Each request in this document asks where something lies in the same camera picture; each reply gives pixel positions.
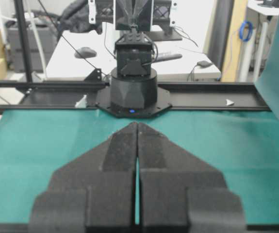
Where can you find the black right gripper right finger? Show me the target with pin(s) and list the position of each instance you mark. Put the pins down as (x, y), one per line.
(180, 193)

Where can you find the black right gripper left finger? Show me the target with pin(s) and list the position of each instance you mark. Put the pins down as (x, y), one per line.
(93, 193)

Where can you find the green table mat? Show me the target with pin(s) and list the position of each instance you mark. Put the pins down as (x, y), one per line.
(243, 145)

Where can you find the black remote control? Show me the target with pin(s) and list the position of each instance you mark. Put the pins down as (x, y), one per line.
(167, 56)

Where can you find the white desk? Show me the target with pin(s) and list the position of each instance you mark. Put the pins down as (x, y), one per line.
(63, 65)

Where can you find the grey computer mouse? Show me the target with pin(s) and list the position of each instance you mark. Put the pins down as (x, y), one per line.
(85, 52)

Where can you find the black jacket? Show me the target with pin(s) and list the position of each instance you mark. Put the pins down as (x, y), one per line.
(75, 18)

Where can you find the white bracket on rail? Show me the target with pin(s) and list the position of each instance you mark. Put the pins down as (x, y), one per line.
(82, 103)

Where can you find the black aluminium frame rail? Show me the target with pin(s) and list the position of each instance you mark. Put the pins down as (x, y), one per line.
(63, 95)

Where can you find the black vertical frame post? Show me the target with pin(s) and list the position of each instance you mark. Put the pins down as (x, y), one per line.
(22, 29)

